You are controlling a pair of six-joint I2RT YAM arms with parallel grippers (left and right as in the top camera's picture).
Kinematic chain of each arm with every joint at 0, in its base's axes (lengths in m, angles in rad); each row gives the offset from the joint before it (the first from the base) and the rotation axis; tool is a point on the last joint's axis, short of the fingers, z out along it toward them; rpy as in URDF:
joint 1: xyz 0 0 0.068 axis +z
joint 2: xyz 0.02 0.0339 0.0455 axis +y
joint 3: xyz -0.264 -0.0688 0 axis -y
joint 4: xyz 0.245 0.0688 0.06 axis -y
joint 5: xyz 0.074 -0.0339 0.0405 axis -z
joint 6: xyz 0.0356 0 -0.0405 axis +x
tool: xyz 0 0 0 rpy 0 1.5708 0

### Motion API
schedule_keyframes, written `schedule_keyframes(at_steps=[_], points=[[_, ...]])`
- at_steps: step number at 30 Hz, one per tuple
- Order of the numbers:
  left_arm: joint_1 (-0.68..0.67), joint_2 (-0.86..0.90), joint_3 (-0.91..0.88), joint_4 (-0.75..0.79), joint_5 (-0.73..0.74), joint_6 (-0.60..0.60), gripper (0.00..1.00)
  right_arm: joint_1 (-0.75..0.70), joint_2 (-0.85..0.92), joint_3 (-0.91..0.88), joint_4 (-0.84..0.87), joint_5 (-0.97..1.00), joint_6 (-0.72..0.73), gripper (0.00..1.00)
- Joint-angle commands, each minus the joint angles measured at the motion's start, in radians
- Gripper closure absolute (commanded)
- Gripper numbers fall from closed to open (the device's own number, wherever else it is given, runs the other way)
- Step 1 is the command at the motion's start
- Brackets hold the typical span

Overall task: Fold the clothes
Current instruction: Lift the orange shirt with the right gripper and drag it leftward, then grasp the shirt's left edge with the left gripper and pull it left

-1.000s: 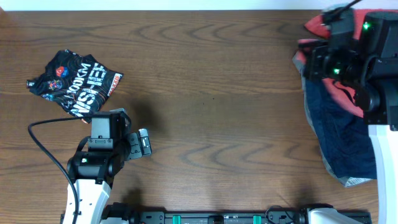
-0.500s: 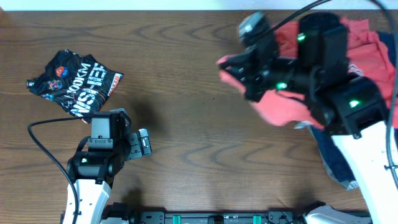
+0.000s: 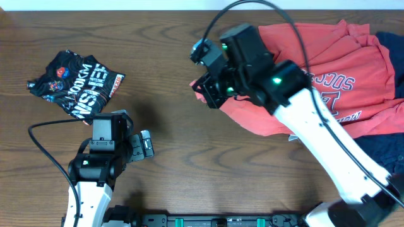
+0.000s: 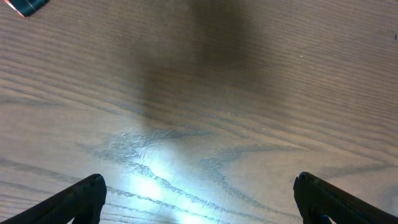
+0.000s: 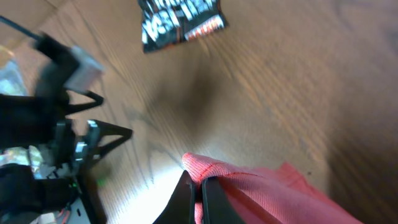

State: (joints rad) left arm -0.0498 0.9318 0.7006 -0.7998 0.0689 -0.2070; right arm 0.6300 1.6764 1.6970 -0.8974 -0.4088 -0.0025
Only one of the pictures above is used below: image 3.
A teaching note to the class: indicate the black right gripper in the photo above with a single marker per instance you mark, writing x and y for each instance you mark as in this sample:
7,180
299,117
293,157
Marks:
209,87

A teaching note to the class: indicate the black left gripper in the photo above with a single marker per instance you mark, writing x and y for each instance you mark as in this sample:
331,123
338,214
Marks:
136,148

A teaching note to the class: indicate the orange red soccer t-shirt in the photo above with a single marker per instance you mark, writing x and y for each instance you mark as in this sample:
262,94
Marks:
349,67

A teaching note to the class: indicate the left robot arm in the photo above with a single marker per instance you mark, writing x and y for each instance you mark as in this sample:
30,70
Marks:
96,167

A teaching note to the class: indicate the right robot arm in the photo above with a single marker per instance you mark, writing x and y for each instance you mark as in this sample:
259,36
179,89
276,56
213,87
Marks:
243,66

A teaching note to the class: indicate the black printed folded jersey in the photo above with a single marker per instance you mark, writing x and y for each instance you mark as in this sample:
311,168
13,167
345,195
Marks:
81,86

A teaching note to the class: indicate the navy blue garment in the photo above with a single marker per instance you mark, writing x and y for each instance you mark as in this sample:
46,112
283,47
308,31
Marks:
384,144

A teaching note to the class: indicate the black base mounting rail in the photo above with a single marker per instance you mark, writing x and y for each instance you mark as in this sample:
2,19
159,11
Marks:
202,221

